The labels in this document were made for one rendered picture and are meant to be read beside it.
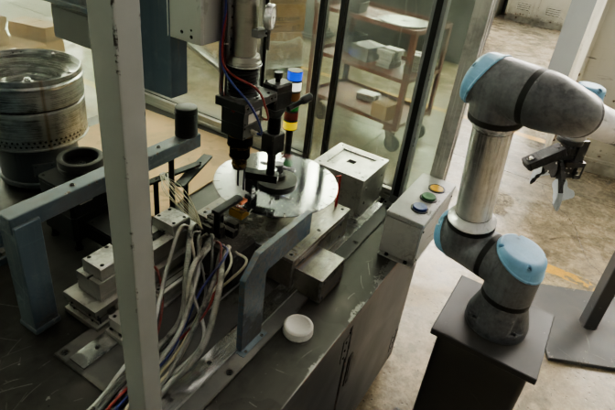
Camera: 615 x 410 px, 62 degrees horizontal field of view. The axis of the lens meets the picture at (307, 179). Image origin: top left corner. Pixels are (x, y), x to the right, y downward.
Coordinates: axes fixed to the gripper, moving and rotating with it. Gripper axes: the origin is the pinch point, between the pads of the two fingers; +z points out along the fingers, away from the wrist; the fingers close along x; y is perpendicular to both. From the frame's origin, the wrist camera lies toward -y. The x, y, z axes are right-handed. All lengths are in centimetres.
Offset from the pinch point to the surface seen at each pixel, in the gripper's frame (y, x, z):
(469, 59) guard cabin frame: -27.6, 13.0, -36.1
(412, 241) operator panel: -42.2, -12.2, 7.5
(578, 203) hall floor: 140, 140, 91
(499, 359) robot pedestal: -29, -45, 16
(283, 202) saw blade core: -78, -12, -4
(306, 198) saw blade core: -72, -10, -4
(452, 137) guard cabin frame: -26.5, 12.1, -12.6
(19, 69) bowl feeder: -155, 42, -15
